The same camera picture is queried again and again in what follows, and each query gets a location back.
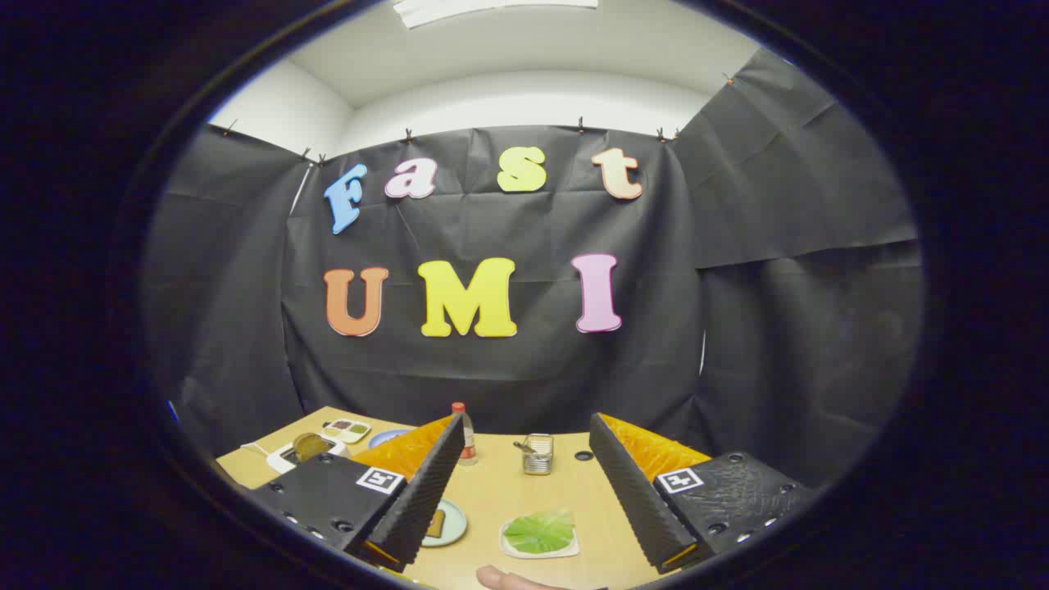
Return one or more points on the white divided condiment dish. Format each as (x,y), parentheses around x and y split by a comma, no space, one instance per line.
(346,430)

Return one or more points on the mint green round plate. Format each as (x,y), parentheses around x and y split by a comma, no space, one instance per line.
(455,524)

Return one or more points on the clear red-capped water bottle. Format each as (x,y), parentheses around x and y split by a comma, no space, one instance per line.
(469,442)

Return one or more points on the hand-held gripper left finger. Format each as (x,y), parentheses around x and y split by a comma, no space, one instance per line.
(426,500)

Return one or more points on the green lettuce leaf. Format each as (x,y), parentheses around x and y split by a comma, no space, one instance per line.
(537,533)

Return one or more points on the ceiling light panel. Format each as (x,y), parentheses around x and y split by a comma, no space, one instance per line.
(492,8)

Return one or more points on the bread slice with ham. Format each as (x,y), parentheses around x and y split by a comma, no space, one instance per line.
(437,524)

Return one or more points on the blue round plate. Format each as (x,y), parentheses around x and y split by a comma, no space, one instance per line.
(385,437)

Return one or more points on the white square plate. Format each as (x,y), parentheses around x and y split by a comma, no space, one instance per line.
(569,551)

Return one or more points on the white toaster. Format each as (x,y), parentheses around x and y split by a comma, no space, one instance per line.
(279,460)

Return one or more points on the black backdrop cloth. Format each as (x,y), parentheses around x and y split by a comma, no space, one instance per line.
(508,369)

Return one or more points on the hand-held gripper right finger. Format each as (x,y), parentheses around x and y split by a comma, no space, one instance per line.
(635,500)

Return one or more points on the brown toast slice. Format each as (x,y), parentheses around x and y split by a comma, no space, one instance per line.
(310,447)

